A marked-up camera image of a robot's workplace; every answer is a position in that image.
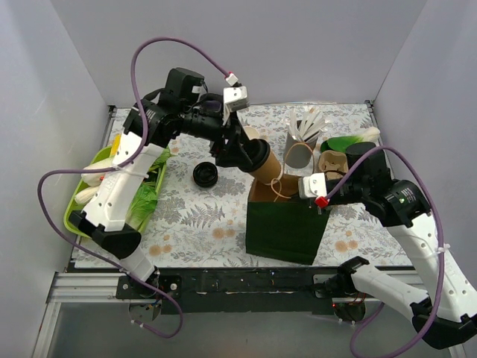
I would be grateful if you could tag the white daikon radish toy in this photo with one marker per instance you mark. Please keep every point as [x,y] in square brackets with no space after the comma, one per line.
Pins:
[85,196]

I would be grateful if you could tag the aluminium frame rail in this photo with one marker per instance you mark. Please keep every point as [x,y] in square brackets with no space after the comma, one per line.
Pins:
[83,288]

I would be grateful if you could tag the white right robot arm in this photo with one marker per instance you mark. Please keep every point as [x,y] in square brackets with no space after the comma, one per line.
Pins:
[443,312]

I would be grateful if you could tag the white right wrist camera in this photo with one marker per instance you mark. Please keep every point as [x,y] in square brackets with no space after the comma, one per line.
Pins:
[313,187]

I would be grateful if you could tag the yellow corn toy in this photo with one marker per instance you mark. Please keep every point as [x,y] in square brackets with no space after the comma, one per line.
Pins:
[115,145]

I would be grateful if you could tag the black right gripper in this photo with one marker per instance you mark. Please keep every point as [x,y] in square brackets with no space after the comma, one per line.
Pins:
[336,192]

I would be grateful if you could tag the black lid stack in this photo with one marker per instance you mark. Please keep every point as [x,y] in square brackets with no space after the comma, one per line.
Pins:
[205,174]

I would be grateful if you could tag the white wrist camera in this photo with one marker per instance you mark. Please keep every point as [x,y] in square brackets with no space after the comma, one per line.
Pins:
[234,99]
[313,187]

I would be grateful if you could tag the brown cardboard cup carrier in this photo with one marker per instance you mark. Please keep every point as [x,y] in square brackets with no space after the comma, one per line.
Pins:
[333,164]

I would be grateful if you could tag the purple eggplant toy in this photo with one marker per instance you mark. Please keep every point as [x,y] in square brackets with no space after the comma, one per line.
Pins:
[213,106]

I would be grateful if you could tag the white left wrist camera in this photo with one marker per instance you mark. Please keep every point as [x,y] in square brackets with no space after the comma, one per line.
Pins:
[234,99]

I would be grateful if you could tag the dark green paper bag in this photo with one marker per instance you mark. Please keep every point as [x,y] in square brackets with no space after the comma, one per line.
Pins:
[282,226]

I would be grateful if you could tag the brown paper coffee cup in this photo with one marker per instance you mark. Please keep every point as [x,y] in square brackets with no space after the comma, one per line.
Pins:
[269,170]

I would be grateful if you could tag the floral patterned table mat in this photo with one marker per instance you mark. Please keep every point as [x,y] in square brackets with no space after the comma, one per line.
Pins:
[194,227]

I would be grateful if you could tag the grey straw holder cup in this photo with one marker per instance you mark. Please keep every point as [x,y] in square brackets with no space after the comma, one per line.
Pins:
[297,153]

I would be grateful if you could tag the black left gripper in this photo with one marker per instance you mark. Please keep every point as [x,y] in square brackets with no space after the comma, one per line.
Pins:
[226,142]

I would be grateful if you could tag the green leafy lettuce toy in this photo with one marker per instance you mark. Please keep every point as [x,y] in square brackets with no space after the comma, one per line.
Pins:
[142,206]

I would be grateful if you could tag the green bok choy toy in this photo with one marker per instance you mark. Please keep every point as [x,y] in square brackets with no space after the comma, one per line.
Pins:
[340,143]

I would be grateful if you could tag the black coffee cup lid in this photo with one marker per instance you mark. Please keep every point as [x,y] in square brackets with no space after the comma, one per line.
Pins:
[258,150]

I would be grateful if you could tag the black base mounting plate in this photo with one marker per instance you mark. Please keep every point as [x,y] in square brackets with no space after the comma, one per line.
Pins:
[243,290]

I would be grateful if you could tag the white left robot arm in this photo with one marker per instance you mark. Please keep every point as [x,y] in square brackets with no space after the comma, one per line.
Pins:
[103,218]

